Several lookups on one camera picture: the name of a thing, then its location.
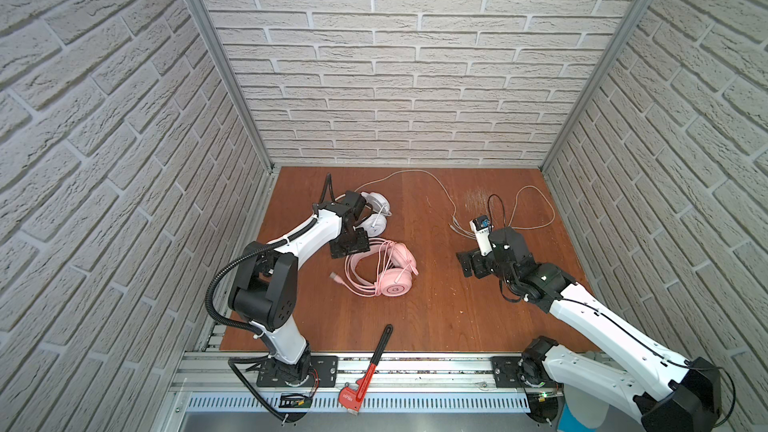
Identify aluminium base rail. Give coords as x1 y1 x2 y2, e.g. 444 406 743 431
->
170 352 565 413

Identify red black pipe wrench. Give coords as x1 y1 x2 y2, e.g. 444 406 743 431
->
338 324 394 414

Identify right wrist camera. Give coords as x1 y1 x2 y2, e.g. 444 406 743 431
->
470 215 492 257

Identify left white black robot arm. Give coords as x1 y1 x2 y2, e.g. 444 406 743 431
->
228 191 370 385

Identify pink headphones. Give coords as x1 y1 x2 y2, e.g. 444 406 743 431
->
330 238 419 298

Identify grey gloved hand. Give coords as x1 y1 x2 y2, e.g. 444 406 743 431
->
564 385 609 430

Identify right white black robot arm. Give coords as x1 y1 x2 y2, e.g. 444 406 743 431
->
457 216 730 431

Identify white headphones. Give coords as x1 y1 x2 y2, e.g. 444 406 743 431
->
356 192 391 237

